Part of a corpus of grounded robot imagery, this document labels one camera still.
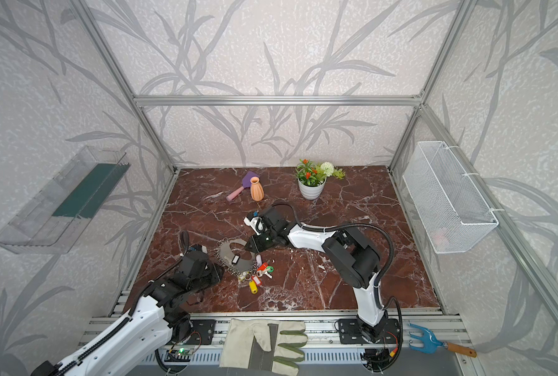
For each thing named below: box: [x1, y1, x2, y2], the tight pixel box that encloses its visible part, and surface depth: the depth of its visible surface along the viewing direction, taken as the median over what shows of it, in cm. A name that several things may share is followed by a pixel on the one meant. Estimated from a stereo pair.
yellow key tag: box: [248, 279, 259, 295], surface depth 84 cm
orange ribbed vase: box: [250, 176, 265, 203], surface depth 104 cm
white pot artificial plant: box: [295, 158, 346, 200], surface depth 103 cm
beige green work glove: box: [219, 318, 308, 376], surface depth 72 cm
